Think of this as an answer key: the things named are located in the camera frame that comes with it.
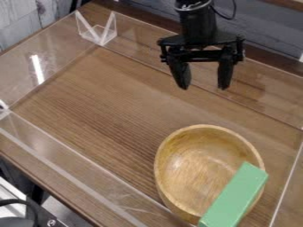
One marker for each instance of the brown wooden bowl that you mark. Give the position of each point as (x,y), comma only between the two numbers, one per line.
(195,163)

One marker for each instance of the clear acrylic tray walls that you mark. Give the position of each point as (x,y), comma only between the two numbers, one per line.
(89,108)

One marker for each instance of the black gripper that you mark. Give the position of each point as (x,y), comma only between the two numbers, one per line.
(200,43)

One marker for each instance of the clear acrylic corner bracket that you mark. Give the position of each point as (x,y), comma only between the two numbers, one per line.
(97,34)

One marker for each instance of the green rectangular block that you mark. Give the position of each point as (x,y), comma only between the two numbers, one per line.
(235,199)

